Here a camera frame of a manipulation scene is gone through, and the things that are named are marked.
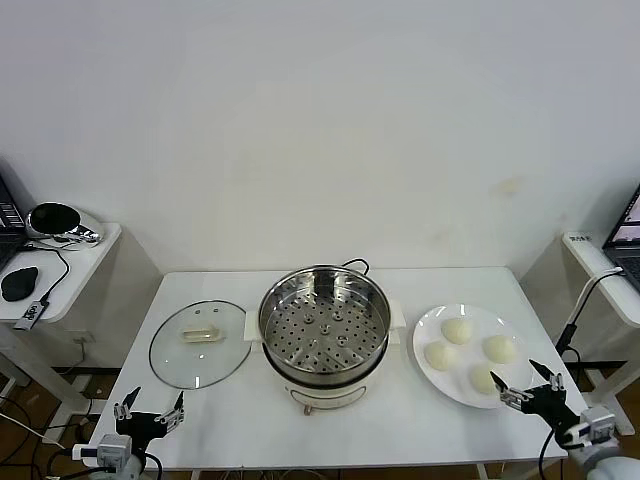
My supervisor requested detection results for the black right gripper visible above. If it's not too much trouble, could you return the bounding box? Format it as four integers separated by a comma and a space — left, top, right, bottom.
489, 358, 584, 434

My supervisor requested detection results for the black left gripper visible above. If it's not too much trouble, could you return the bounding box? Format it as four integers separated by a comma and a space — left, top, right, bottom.
112, 385, 186, 444

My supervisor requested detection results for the white steamed baozi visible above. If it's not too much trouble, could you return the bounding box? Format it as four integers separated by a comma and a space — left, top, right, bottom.
440, 318, 474, 347
467, 363, 504, 396
481, 334, 518, 365
423, 341, 459, 372

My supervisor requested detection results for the perforated steel steamer basket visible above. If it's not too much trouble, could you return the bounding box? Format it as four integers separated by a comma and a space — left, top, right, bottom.
243, 264, 407, 379

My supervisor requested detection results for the round glass pot lid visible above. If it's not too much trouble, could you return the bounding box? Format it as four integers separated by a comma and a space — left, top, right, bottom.
148, 298, 253, 390

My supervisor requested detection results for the round white plate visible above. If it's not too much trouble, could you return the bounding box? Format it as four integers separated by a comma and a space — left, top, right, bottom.
412, 303, 535, 410

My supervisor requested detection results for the grey usb hub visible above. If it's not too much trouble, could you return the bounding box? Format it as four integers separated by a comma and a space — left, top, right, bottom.
13, 298, 51, 331

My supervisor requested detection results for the black open laptop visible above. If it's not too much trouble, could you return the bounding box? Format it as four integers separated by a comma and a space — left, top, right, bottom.
602, 182, 640, 291
0, 159, 29, 271

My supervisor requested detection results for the cream electric cooking pot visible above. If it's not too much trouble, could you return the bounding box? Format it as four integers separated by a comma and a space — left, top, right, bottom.
262, 327, 404, 417

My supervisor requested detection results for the black computer mouse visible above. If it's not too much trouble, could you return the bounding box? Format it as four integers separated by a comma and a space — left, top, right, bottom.
0, 266, 40, 302

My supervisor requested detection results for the chrome and black headset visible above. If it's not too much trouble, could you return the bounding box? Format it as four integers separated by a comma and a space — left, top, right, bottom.
24, 201, 105, 246

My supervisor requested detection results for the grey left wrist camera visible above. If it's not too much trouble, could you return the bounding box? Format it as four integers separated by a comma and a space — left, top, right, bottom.
72, 433, 132, 469

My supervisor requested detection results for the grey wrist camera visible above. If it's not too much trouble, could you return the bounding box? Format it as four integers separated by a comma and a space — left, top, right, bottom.
569, 405, 619, 449
72, 433, 132, 469

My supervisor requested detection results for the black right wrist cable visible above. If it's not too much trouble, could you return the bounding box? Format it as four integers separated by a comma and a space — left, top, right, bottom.
538, 424, 571, 474

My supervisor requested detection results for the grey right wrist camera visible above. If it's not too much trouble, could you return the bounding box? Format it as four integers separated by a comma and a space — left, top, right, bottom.
569, 405, 619, 449

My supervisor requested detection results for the black laptop cable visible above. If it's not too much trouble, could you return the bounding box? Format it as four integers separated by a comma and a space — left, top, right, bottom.
569, 272, 624, 329

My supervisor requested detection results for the white floor cable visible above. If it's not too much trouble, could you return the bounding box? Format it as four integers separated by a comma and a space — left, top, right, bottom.
0, 412, 66, 447

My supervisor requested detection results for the black floor cable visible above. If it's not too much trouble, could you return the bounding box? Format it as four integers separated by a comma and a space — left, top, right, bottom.
0, 394, 109, 451

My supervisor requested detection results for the white laptop cable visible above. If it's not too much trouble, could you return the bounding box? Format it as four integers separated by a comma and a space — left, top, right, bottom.
574, 266, 625, 326

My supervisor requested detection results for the black usb hub cable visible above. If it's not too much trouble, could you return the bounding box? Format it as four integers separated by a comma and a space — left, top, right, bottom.
22, 239, 71, 304

